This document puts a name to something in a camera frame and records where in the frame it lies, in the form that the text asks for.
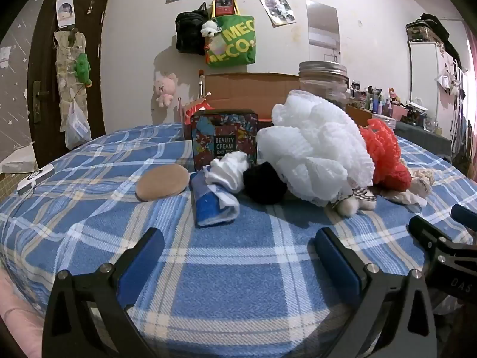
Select white plush bear plaid bow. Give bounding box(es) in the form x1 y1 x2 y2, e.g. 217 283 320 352
328 186 378 216

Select desk with dark cloth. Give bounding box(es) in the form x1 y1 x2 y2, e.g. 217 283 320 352
395 119 453 157

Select white wardrobe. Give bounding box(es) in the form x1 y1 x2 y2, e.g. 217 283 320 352
406 39 453 120

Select pink plush toy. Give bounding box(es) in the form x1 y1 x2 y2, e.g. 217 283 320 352
154 72 179 108

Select red mesh bath loofah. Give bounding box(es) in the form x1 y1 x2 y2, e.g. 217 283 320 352
358 118 402 172

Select clear plastic bag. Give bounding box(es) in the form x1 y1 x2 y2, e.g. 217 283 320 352
64 99 92 150

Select cardboard box red inside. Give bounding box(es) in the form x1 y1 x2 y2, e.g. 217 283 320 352
178 72 373 129

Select green tote bag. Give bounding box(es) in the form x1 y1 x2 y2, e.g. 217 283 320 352
204 0 258 70

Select picture on door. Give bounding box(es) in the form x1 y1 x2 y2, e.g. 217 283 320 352
56 0 77 28

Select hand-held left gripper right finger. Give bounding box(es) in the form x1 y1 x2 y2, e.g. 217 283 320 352
314 227 437 358

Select dark wooden door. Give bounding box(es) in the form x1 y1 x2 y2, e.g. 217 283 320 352
28 0 114 168

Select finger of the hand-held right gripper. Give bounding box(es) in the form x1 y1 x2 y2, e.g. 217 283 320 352
451 204 477 229
408 215 468 269

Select green plush toy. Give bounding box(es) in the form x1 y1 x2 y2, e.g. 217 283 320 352
73 53 93 88

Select dark suitcase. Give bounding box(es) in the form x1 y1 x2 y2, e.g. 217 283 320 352
405 13 453 43

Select black bag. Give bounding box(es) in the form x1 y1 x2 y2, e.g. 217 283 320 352
175 2 209 56

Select white cloth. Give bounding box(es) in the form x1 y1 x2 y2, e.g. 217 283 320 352
205 153 251 195

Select wall mirror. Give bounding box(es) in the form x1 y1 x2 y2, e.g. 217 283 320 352
306 0 341 64

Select large glass jar metal lid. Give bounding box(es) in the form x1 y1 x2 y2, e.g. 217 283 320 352
298 61 351 110

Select white tissue paper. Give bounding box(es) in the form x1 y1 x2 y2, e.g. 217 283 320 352
380 188 427 208

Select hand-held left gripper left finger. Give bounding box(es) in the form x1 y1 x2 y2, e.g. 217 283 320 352
42 227 166 358

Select wall photo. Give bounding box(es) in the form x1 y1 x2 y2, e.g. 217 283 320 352
260 0 297 27

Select cream crochet piece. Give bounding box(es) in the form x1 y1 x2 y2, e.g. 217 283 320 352
400 166 436 196

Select hanging door organizer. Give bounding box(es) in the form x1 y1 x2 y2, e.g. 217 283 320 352
52 28 88 131

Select row of cosmetic bottles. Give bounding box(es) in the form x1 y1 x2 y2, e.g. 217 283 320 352
348 80 440 131

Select tan round powder puff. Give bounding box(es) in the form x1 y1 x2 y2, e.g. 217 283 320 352
135 164 191 202

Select white mesh bath loofah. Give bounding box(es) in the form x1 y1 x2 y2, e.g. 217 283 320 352
256 90 375 206

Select black fluffy ball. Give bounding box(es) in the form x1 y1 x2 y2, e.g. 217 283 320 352
243 161 288 206

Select floral tin box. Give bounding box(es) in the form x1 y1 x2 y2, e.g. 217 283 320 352
189 109 259 170

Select blue plaid blanket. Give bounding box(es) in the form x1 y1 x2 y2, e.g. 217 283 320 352
0 121 477 358

